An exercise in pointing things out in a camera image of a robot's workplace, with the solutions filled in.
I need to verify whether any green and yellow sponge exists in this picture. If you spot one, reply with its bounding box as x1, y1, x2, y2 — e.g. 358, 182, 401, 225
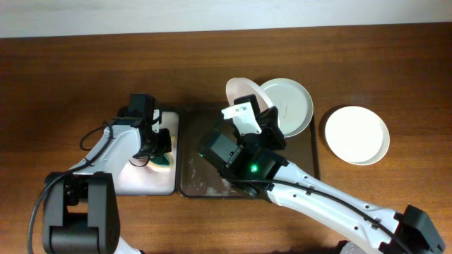
150, 136, 174, 167

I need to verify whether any light green stained plate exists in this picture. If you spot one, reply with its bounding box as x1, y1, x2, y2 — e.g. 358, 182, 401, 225
261, 78, 314, 138

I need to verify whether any pink stained plate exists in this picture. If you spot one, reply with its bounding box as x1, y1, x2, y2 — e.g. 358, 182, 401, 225
225, 78, 275, 113

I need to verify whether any white stained plate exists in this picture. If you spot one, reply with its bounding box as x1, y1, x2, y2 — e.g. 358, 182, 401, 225
324, 106, 391, 166

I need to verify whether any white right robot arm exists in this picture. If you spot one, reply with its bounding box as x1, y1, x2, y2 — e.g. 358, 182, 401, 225
199, 104, 446, 253

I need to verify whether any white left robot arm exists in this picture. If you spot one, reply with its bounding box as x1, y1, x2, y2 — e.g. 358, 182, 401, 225
32, 94, 171, 253

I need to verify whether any black tray with white liner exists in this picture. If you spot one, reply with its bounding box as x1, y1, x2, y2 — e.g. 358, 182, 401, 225
115, 111, 179, 195

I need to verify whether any brown plastic tray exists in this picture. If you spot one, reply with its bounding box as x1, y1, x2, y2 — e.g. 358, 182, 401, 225
177, 102, 321, 199

